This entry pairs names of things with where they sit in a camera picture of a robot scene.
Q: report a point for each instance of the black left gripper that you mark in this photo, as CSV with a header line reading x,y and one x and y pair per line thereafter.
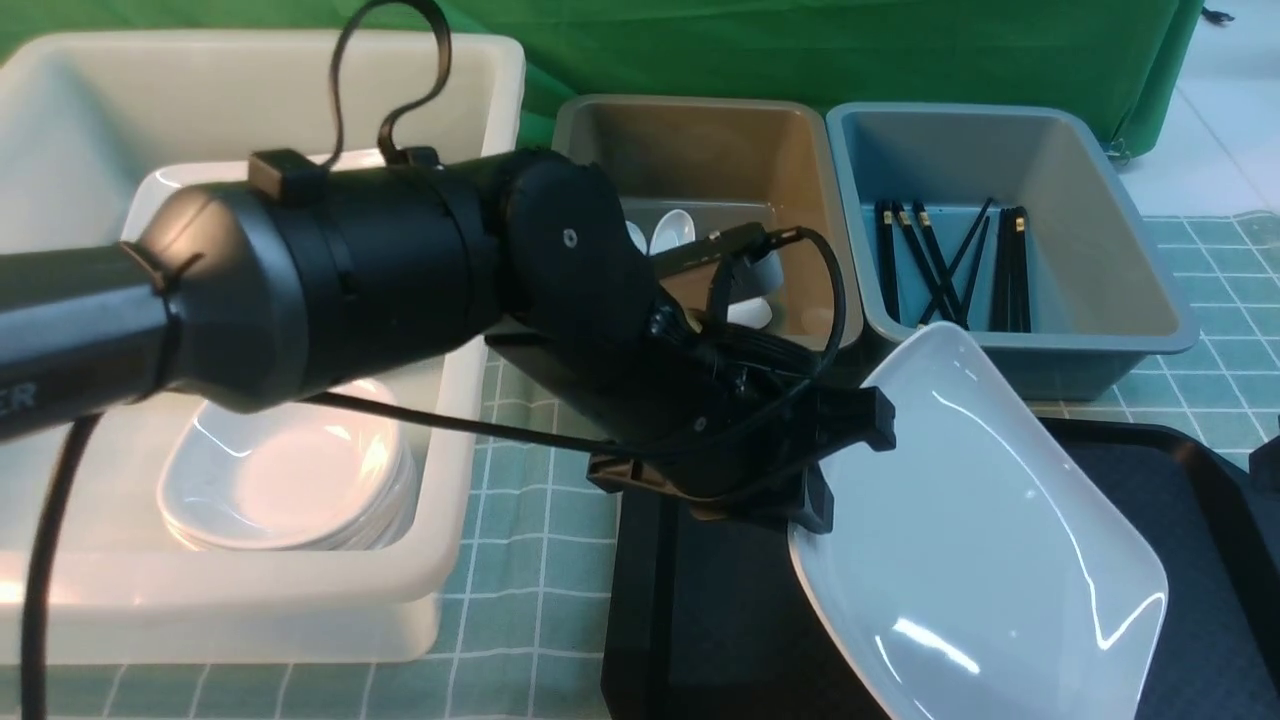
x,y
744,415

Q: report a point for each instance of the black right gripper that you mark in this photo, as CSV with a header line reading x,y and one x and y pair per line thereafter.
x,y
1265,467

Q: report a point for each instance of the large white square plate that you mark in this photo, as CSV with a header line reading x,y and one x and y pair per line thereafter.
x,y
975,571

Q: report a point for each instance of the small white bowl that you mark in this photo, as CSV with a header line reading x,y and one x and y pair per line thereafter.
x,y
297,477

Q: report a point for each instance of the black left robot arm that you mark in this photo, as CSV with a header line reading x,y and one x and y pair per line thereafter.
x,y
272,290

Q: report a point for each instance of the top stacked white plate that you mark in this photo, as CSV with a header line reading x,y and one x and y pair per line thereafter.
x,y
161,183

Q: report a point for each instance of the white spoon in bin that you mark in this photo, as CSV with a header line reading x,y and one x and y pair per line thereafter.
x,y
752,313
675,229
638,238

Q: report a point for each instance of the black serving tray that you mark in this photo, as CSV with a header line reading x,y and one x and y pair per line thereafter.
x,y
708,621

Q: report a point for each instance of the blue-grey plastic bin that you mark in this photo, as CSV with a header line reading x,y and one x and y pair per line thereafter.
x,y
1101,298

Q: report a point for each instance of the black chopstick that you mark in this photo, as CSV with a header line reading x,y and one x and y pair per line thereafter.
x,y
888,276
1018,298
999,312
950,305
965,261
922,262

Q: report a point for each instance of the brown plastic bin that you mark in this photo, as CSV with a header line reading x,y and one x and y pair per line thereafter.
x,y
726,163

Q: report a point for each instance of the green checkered tablecloth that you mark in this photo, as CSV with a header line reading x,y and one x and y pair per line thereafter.
x,y
523,612

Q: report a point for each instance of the green backdrop cloth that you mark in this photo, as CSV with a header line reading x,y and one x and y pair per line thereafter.
x,y
1112,64

